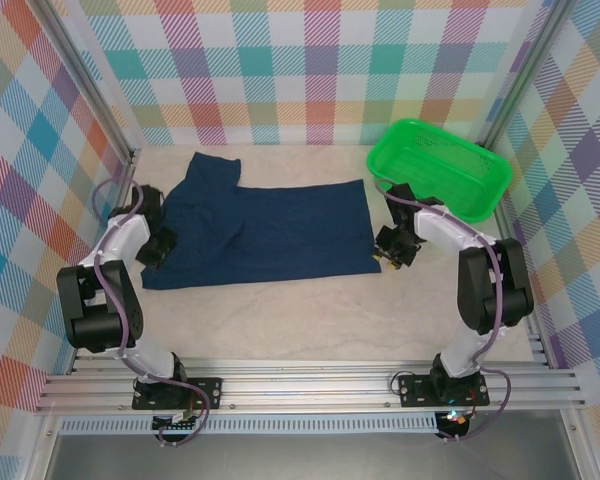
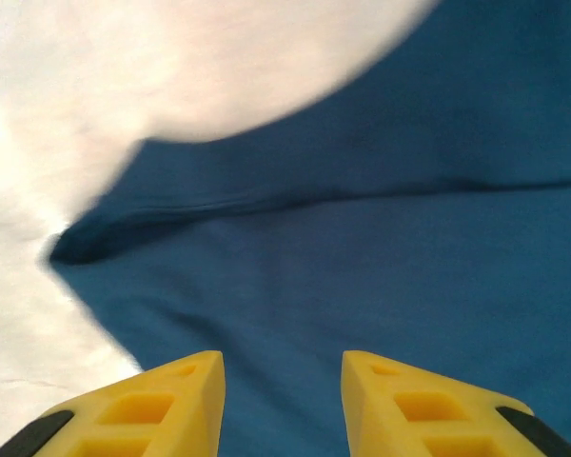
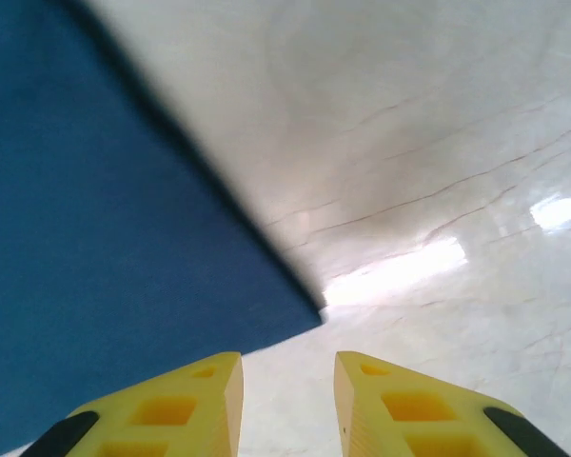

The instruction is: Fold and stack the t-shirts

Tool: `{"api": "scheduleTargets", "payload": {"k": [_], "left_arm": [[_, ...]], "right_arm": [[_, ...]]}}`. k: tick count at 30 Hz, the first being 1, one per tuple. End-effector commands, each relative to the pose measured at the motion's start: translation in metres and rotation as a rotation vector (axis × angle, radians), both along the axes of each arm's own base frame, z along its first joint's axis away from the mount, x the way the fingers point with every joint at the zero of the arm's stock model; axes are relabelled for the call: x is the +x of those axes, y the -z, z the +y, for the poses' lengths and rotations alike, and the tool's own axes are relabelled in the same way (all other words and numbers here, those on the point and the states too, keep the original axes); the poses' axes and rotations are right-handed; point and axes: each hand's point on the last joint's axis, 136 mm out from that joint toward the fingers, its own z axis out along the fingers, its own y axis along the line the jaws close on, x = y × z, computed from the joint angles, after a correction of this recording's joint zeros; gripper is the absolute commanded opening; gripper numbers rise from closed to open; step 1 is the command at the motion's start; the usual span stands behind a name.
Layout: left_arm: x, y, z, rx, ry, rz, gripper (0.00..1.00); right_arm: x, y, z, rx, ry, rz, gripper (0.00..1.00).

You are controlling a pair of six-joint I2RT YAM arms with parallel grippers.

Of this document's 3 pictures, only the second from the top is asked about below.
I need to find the dark blue t-shirt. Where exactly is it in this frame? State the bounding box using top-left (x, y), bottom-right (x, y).
top-left (36, 0), bottom-right (571, 457)

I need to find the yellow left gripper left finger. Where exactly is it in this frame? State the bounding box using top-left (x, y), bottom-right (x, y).
top-left (0, 350), bottom-right (226, 457)

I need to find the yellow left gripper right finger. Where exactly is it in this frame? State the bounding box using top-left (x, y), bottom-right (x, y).
top-left (340, 350), bottom-right (571, 457)

